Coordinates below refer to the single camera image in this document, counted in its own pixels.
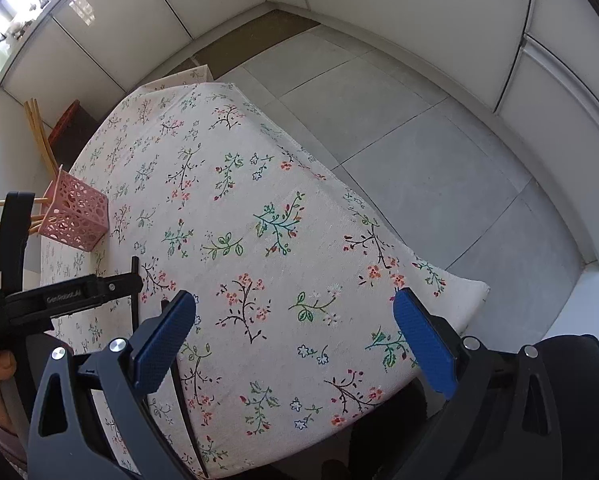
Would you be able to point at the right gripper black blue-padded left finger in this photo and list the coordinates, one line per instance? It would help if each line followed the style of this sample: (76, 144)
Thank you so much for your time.
(66, 438)

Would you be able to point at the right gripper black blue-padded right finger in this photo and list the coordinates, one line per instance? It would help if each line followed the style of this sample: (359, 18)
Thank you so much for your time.
(499, 421)

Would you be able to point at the black gold-banded chopstick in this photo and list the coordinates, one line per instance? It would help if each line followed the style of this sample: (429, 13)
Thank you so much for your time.
(177, 388)

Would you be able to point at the white kitchen cabinets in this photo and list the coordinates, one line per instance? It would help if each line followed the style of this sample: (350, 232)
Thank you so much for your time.
(528, 68)

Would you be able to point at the pink perforated utensil holder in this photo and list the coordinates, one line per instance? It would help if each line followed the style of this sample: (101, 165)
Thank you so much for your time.
(75, 214)

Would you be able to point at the red-lined dark trash bin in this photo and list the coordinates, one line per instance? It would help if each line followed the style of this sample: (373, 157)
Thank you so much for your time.
(71, 134)

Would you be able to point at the floral tablecloth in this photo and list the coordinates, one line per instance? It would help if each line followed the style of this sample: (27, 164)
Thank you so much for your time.
(293, 274)

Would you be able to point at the brown floor mat right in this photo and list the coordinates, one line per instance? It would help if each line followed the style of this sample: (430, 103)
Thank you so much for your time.
(251, 39)

